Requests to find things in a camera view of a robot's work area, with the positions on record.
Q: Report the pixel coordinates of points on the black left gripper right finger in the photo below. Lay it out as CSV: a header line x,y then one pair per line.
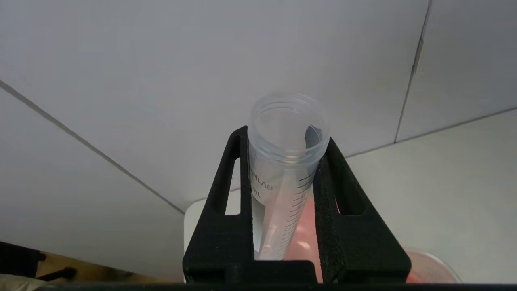
x,y
355,250

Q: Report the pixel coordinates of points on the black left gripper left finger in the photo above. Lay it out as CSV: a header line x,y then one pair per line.
x,y
222,238

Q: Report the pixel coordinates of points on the red pigment test tube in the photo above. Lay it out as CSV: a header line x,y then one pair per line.
x,y
282,169

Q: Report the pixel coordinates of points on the pink bowl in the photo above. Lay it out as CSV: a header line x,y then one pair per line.
x,y
305,238

